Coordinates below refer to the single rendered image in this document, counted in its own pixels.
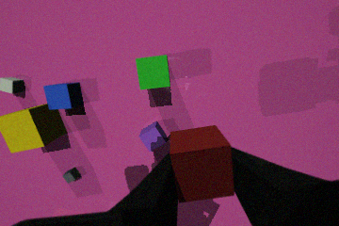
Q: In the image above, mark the yellow block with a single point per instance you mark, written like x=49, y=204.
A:
x=31, y=128

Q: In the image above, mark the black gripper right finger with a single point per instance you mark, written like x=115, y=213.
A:
x=272, y=195

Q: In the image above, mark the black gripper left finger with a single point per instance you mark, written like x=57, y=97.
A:
x=153, y=202

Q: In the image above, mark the blue cube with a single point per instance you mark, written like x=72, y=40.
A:
x=62, y=96

